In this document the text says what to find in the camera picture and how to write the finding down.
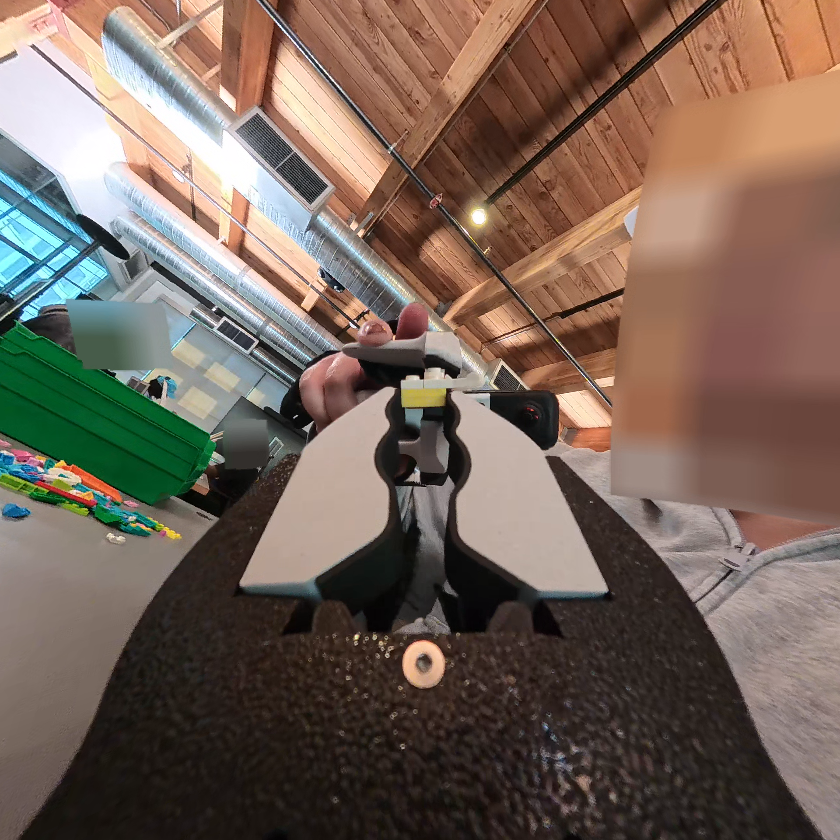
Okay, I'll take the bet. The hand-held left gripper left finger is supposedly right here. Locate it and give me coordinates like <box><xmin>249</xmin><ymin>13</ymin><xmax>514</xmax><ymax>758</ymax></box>
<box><xmin>238</xmin><ymin>386</ymin><xmax>411</xmax><ymax>601</ymax></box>

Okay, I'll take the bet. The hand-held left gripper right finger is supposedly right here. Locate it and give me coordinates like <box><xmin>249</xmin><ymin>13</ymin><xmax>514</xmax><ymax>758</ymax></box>
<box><xmin>445</xmin><ymin>390</ymin><xmax>611</xmax><ymax>601</ymax></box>

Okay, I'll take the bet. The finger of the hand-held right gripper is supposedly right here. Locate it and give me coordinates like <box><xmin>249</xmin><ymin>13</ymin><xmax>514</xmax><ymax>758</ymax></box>
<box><xmin>395</xmin><ymin>407</ymin><xmax>452</xmax><ymax>490</ymax></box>
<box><xmin>425</xmin><ymin>330</ymin><xmax>463</xmax><ymax>382</ymax></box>

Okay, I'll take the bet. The yellow lego brick assembly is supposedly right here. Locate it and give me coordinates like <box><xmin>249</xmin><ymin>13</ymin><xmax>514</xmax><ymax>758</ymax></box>
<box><xmin>399</xmin><ymin>367</ymin><xmax>485</xmax><ymax>409</ymax></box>

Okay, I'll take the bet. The orange lego plate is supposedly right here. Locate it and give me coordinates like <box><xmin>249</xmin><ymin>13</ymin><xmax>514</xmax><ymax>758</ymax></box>
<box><xmin>64</xmin><ymin>463</ymin><xmax>124</xmax><ymax>505</ymax></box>

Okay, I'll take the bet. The pile of colourful lego bricks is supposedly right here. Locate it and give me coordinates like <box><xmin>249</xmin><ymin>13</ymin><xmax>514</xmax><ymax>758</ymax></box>
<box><xmin>0</xmin><ymin>438</ymin><xmax>182</xmax><ymax>546</ymax></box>

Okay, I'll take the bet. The person's right hand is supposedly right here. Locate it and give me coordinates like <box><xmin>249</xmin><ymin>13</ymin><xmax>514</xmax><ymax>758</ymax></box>
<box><xmin>298</xmin><ymin>302</ymin><xmax>431</xmax><ymax>442</ymax></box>

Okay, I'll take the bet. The black ceiling pipe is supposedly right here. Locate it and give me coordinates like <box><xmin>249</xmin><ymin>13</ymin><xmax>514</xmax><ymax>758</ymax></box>
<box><xmin>255</xmin><ymin>0</ymin><xmax>616</xmax><ymax>409</ymax></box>

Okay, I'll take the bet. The black disc floor lamp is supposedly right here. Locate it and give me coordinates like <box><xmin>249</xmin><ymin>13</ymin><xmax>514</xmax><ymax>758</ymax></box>
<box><xmin>74</xmin><ymin>212</ymin><xmax>130</xmax><ymax>258</ymax></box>

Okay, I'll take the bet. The large paned window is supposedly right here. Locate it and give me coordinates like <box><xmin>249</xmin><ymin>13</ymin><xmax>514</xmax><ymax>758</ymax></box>
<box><xmin>0</xmin><ymin>164</ymin><xmax>109</xmax><ymax>322</ymax></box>

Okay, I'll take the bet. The large duct vent grille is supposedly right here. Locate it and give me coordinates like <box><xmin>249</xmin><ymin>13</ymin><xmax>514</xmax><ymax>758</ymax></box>
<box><xmin>225</xmin><ymin>107</ymin><xmax>337</xmax><ymax>232</ymax></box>

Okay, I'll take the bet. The large silver ceiling duct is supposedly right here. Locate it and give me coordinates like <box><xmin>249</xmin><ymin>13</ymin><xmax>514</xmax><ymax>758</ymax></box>
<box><xmin>101</xmin><ymin>8</ymin><xmax>404</xmax><ymax>324</ymax></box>

